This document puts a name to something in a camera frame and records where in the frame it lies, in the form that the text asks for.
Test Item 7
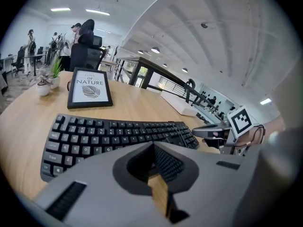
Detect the person's right forearm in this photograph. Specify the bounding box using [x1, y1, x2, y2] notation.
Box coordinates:
[236, 115, 286, 147]

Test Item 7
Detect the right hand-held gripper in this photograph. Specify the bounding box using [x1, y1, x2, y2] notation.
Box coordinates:
[191, 105, 256, 155]

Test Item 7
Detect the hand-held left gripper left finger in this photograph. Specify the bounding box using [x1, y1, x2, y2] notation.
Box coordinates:
[34, 141, 171, 227]

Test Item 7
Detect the black framed leaf picture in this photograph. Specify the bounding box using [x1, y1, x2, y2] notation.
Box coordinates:
[67, 67, 114, 110]

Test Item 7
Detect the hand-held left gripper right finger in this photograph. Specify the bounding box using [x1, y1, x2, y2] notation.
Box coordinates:
[153, 141, 259, 227]

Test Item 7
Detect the white rectangular box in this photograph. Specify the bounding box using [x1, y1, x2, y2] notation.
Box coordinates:
[160, 90, 198, 116]

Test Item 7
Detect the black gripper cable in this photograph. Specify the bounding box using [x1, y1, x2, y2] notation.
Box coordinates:
[250, 124, 266, 146]

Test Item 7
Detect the green grass plant white pot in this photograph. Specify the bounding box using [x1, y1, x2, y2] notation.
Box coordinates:
[49, 57, 63, 89]

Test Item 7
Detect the wooden desk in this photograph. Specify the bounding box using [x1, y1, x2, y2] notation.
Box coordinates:
[0, 70, 223, 222]

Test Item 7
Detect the black keyboard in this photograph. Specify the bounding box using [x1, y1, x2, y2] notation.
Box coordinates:
[40, 113, 200, 183]

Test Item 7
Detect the black mesh office chair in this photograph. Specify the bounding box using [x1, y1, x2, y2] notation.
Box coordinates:
[69, 35, 107, 72]

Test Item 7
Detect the black metal railing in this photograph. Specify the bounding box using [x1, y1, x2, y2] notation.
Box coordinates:
[115, 56, 228, 127]

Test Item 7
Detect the small succulent in white pot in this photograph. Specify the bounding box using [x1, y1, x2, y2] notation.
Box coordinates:
[36, 70, 54, 97]

